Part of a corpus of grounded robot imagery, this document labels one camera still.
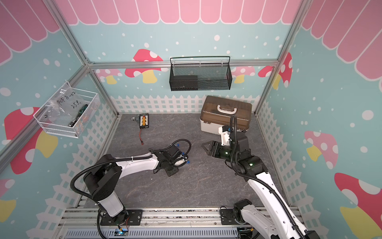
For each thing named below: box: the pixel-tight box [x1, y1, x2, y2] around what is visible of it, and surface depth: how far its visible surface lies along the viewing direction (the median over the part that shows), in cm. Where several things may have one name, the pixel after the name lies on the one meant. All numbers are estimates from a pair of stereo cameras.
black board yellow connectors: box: [139, 113, 150, 129], surface depth 115 cm
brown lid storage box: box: [199, 95, 253, 135], surface depth 96 cm
